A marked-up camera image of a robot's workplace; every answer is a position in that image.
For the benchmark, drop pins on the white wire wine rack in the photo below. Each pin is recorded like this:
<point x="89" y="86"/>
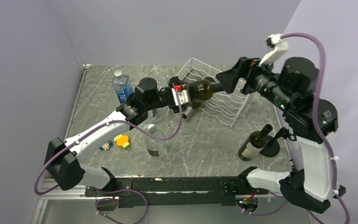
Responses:
<point x="226" y="108"/>

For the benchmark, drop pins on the blue water bottle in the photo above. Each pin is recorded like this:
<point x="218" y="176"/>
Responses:
<point x="122" y="86"/>

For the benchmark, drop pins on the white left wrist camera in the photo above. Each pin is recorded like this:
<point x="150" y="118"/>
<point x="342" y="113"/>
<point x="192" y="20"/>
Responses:
<point x="180" y="95"/>

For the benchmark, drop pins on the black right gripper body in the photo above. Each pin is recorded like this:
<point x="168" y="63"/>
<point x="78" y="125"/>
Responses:
<point x="247" y="86"/>

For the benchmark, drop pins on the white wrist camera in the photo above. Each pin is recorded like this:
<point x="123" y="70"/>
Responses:
<point x="180" y="95"/>
<point x="278" y="45"/>

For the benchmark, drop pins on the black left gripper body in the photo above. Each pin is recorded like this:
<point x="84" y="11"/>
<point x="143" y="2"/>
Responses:
<point x="164" y="99"/>

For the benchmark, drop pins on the dark olive wine bottle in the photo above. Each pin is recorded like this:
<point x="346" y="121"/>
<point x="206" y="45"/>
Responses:
<point x="190" y="108"/>

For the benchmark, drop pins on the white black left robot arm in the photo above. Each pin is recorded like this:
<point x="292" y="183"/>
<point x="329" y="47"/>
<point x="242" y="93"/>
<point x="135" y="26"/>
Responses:
<point x="64" y="158"/>

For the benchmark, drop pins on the black microphone stand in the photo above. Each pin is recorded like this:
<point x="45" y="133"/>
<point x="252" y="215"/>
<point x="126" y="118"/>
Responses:
<point x="272" y="148"/>

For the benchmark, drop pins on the green labelled wine bottle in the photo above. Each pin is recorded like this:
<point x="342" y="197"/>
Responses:
<point x="255" y="142"/>

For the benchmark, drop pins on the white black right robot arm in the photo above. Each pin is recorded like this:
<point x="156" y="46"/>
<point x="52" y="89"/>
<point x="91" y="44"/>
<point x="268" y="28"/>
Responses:
<point x="292" y="91"/>

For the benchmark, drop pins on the small clear silver-cap bottle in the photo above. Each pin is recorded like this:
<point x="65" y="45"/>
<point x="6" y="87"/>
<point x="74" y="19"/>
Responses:
<point x="152" y="115"/>

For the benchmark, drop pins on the orange green toy block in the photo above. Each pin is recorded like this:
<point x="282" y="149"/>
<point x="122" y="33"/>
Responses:
<point x="122" y="141"/>

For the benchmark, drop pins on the clear silver cap bottle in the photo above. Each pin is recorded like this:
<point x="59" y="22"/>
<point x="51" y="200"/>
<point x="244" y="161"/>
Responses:
<point x="155" y="148"/>

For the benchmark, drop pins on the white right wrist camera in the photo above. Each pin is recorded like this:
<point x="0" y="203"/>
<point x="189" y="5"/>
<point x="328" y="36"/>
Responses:
<point x="278" y="45"/>

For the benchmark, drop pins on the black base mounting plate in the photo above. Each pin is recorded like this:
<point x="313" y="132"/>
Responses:
<point x="137" y="191"/>

